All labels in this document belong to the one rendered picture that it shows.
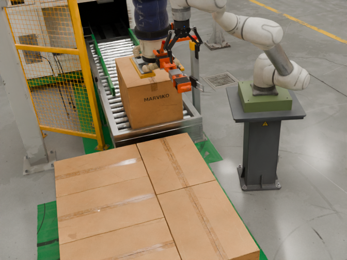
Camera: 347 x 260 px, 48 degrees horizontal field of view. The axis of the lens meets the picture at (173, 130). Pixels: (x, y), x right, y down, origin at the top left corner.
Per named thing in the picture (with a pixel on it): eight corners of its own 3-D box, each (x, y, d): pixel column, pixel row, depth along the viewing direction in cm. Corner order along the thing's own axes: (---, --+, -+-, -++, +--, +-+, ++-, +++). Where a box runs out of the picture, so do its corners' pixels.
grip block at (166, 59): (155, 63, 237) (154, 54, 234) (171, 61, 239) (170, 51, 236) (159, 68, 230) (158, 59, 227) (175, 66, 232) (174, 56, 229)
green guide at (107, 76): (85, 41, 484) (84, 34, 479) (94, 40, 486) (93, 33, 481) (104, 97, 353) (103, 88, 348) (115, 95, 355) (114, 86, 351)
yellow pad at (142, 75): (129, 59, 271) (128, 52, 268) (143, 57, 273) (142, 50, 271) (140, 79, 243) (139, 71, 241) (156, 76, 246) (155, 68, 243)
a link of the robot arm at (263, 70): (260, 75, 292) (262, 48, 280) (282, 81, 282) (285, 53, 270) (248, 84, 283) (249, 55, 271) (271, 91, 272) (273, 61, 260)
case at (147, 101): (121, 100, 349) (114, 58, 327) (164, 92, 357) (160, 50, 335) (133, 134, 300) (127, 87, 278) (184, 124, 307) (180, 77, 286)
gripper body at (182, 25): (187, 15, 191) (188, 33, 196) (170, 17, 189) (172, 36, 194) (192, 19, 185) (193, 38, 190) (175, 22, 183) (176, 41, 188)
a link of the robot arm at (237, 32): (225, 9, 221) (246, 13, 213) (239, 18, 235) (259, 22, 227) (218, 32, 223) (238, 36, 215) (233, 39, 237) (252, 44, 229)
